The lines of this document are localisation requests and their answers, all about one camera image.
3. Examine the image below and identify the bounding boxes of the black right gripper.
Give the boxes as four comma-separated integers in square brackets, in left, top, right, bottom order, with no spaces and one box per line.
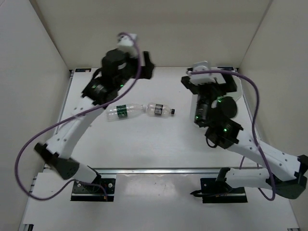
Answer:
[181,69,235,125]

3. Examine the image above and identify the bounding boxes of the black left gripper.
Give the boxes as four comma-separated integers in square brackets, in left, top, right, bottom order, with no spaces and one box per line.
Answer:
[115,51,155,90]

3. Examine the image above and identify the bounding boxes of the clear bottle green label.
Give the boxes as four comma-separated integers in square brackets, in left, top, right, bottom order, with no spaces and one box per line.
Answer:
[106,103,147,122]

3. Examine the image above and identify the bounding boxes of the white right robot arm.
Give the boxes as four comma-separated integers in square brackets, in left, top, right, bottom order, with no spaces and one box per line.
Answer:
[181,70,308,203]

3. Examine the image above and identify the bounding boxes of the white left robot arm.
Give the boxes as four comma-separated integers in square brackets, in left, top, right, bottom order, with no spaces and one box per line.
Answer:
[34,49,138,193]

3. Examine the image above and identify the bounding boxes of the white plastic bin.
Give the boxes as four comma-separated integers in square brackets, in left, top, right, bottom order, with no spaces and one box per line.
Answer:
[186,61,242,121]

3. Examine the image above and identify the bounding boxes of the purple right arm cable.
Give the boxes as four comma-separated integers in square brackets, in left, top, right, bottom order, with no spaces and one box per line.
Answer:
[186,68,276,202]

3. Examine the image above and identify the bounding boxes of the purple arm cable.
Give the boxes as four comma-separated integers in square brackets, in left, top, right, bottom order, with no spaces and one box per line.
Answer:
[186,68,276,202]
[14,32,142,201]

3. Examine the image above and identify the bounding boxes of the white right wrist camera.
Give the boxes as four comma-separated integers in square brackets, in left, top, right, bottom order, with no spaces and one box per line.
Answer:
[190,60,227,85]

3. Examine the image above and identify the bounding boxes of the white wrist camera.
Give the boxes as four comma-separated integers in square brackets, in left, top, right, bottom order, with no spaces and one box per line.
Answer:
[117,33,138,58]
[190,60,227,85]

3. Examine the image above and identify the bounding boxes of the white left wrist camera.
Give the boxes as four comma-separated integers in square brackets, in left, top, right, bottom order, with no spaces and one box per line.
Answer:
[117,33,138,58]

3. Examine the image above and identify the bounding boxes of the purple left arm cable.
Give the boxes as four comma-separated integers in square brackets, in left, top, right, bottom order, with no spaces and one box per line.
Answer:
[14,32,142,201]

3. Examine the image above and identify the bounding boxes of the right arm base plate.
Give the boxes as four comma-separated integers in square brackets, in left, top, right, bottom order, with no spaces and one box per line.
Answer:
[190,178,248,204]

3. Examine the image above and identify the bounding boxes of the aluminium table rail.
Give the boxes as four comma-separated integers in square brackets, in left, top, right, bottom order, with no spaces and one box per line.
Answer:
[43,168,263,176]

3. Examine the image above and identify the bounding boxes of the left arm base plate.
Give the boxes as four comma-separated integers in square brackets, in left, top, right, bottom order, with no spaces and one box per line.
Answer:
[71,175,116,202]

